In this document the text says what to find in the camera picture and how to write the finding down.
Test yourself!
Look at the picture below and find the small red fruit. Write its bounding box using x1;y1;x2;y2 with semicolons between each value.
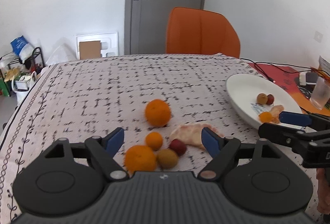
169;139;187;156

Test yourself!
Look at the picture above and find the white foam packaging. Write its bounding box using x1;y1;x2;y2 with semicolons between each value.
76;32;119;60

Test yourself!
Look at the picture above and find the red orange mat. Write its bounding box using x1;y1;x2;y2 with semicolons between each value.
249;62;329;116

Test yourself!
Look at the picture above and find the black cable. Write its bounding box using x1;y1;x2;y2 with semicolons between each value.
239;57;314;83

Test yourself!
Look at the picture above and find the blue white bag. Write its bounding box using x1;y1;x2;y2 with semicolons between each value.
11;36;34;63

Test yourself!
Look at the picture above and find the brown fruit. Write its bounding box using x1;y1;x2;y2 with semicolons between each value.
256;93;267;105

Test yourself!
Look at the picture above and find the small orange mandarin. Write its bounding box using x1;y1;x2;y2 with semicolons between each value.
145;132;163;151

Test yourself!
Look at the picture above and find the white tote bag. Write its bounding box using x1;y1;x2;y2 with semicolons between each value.
11;71;37;105

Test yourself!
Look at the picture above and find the frosted plastic cup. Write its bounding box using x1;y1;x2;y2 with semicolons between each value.
310;77;330;110

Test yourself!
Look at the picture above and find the brownish green fruit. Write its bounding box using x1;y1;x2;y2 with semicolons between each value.
157;148;178;169

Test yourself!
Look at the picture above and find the white plastic bag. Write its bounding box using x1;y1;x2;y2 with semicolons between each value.
46;44;77;66

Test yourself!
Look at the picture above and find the person's right hand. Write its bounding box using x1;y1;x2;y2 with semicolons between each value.
316;168;330;215

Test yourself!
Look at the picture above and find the orange chair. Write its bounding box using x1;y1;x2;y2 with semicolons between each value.
166;7;240;58

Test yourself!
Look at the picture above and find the wall socket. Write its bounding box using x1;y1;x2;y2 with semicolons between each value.
314;31;323;43

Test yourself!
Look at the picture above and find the white plate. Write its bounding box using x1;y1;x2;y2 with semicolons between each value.
225;73;308;132

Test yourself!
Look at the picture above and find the paper leaflet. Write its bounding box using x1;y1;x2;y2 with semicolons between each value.
318;56;330;77

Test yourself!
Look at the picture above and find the brown cardboard piece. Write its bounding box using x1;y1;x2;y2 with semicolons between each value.
79;41;102;60

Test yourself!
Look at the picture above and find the white power adapter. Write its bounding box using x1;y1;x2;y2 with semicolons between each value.
299;72;319;86

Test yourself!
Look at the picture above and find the black metal rack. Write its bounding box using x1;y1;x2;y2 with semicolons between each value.
1;47;45;80

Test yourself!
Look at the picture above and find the patterned white tablecloth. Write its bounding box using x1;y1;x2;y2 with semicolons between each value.
1;55;258;223

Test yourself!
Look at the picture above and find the large orange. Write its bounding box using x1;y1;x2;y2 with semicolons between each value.
124;145;157;174
144;99;171;127

